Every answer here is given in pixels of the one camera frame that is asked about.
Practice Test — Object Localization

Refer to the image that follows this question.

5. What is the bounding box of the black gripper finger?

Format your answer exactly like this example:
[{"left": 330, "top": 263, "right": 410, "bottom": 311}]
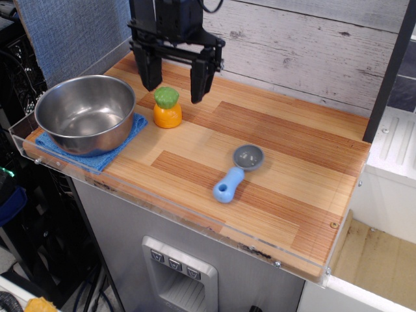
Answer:
[
  {"left": 131, "top": 41, "right": 163, "bottom": 91},
  {"left": 190, "top": 48, "right": 216, "bottom": 104}
]

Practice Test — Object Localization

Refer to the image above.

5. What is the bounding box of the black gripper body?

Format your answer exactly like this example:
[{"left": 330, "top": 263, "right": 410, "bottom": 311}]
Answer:
[{"left": 131, "top": 1, "right": 226, "bottom": 72}]

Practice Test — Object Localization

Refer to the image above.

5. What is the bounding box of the blue handled grey spoon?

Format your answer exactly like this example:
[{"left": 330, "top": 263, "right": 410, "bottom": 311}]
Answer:
[{"left": 213, "top": 144, "right": 265, "bottom": 203}]

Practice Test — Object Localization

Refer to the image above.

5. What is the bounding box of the orange toy carrot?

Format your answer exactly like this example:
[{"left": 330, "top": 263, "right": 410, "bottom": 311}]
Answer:
[{"left": 153, "top": 86, "right": 183, "bottom": 129}]

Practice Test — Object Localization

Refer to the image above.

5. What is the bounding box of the stainless steel bowl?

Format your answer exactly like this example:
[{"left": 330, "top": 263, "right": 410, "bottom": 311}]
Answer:
[{"left": 34, "top": 75, "right": 136, "bottom": 157}]

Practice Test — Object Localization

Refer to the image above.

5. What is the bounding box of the blue fabric panel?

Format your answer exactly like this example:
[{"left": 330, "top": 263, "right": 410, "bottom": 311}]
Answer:
[{"left": 14, "top": 0, "right": 131, "bottom": 88}]

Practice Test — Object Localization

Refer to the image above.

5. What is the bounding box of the blue cloth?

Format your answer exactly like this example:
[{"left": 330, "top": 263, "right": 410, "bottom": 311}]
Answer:
[{"left": 35, "top": 113, "right": 148, "bottom": 173}]

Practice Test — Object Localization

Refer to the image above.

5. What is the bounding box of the silver dispenser panel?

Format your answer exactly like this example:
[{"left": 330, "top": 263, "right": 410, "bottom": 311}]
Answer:
[{"left": 142, "top": 236, "right": 219, "bottom": 311}]

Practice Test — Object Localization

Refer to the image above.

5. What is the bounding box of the grey toy fridge cabinet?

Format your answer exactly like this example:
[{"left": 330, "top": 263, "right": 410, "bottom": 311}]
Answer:
[{"left": 75, "top": 181, "right": 304, "bottom": 311}]

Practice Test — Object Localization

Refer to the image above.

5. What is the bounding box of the clear acrylic edge guard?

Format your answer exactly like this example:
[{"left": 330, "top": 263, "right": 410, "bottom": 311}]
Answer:
[{"left": 10, "top": 102, "right": 370, "bottom": 284}]

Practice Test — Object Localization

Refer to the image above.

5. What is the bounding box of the white toy sink unit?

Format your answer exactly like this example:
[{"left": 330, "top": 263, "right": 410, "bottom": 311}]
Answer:
[{"left": 298, "top": 107, "right": 415, "bottom": 311}]

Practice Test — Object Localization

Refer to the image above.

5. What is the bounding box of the yellow object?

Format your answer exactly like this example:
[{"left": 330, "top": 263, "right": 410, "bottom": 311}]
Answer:
[{"left": 23, "top": 297, "right": 58, "bottom": 312}]

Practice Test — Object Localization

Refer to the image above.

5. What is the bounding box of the black cable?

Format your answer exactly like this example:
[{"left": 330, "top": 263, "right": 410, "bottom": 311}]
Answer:
[{"left": 201, "top": 0, "right": 225, "bottom": 14}]

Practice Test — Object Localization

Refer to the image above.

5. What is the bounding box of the black right post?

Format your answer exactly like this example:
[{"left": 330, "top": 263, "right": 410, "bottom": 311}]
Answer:
[{"left": 362, "top": 0, "right": 415, "bottom": 143}]

